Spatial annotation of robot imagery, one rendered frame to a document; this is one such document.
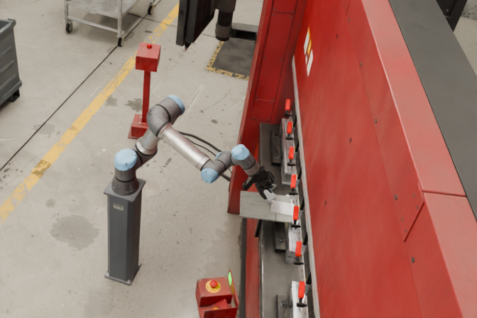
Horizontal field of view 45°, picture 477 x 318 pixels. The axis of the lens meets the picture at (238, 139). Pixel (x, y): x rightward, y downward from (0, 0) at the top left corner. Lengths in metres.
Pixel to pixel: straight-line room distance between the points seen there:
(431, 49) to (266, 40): 1.66
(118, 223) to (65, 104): 1.96
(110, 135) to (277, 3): 2.12
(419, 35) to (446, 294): 0.95
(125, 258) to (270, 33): 1.60
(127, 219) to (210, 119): 1.93
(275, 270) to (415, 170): 1.63
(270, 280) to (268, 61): 1.30
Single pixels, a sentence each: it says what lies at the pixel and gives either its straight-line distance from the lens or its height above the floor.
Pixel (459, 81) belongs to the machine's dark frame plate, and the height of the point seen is 2.30.
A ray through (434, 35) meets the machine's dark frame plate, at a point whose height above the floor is 2.30.
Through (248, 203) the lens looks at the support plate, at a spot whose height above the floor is 1.00.
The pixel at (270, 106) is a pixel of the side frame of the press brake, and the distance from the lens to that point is 3.58.
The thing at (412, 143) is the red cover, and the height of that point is 2.30.
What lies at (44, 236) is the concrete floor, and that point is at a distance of 4.07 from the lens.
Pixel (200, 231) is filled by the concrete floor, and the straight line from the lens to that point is 4.09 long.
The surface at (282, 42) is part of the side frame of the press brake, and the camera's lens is 3.33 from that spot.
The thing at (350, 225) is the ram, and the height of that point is 1.82.
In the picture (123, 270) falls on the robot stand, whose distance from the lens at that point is 3.70.
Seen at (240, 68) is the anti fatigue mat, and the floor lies 0.01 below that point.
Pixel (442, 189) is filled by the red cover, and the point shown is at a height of 2.30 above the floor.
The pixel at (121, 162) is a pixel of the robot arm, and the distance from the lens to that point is 3.08.
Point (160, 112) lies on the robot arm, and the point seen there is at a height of 1.38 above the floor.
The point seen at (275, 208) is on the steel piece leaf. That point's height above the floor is 1.00.
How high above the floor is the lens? 3.09
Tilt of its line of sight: 39 degrees down
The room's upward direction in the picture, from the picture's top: 11 degrees clockwise
